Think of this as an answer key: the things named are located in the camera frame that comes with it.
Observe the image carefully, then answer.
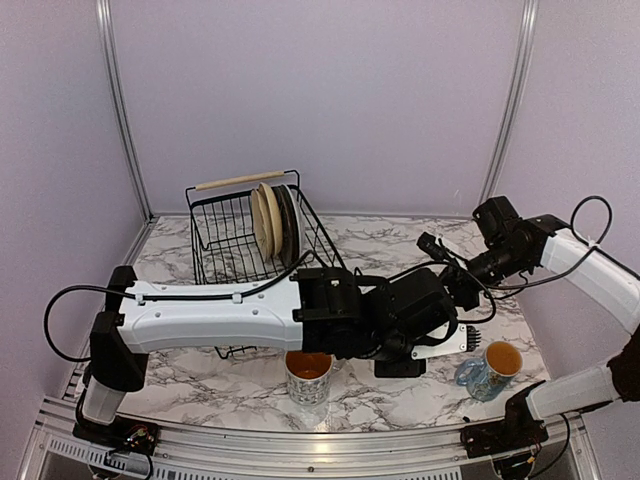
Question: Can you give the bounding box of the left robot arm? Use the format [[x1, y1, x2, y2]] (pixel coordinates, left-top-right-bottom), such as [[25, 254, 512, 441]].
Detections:
[[81, 267, 459, 445]]

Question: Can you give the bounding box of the plain cream yellow plate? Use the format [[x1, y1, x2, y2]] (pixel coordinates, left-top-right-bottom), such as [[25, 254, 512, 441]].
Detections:
[[258, 183, 283, 258]]

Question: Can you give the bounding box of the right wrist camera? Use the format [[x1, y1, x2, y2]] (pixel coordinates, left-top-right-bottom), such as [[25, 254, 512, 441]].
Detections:
[[416, 232, 451, 261]]

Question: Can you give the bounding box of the left aluminium frame post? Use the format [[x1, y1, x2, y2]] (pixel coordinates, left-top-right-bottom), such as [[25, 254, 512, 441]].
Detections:
[[96, 0, 154, 223]]

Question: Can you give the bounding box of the blue mug yellow inside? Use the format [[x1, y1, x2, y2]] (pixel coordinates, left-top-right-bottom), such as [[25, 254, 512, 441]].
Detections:
[[454, 341, 523, 402]]

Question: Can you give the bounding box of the grey reindeer plate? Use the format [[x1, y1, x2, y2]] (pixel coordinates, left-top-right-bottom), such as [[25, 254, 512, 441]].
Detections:
[[274, 185, 301, 267]]

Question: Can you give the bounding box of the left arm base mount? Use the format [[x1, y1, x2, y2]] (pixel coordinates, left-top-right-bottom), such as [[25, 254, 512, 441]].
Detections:
[[73, 416, 159, 456]]

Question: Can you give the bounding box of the cream gold rimmed plate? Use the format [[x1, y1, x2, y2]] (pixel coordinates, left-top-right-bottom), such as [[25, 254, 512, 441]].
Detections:
[[251, 189, 273, 259]]

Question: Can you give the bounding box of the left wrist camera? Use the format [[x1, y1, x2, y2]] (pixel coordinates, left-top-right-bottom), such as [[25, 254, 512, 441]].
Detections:
[[410, 321, 481, 360]]

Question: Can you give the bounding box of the front aluminium rail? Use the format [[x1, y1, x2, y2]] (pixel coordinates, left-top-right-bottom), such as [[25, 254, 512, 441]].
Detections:
[[14, 399, 604, 479]]

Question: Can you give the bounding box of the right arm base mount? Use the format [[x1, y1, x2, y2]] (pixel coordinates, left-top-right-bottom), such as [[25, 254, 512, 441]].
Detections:
[[460, 419, 549, 459]]

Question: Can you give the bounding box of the aluminium frame post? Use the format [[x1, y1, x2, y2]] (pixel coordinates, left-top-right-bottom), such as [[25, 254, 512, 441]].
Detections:
[[96, 0, 154, 223], [478, 0, 539, 203]]

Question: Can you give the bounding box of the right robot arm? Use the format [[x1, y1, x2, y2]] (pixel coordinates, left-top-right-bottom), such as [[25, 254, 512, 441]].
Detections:
[[440, 196, 639, 448]]

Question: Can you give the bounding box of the black wire dish rack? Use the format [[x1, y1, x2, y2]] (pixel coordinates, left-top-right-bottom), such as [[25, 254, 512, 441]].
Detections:
[[185, 174, 345, 352]]

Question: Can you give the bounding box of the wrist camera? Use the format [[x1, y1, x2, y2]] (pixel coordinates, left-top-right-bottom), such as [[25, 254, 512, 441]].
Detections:
[[410, 321, 481, 360], [416, 232, 451, 261]]

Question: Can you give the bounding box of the right aluminium frame post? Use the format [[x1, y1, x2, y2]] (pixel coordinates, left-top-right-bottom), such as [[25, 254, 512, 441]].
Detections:
[[478, 0, 539, 203]]

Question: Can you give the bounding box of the patterned mug yellow inside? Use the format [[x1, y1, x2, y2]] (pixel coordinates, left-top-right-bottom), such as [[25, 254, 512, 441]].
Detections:
[[284, 351, 346, 406]]

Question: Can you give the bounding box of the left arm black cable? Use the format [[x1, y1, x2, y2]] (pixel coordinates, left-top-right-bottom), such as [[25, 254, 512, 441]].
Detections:
[[42, 249, 496, 364]]

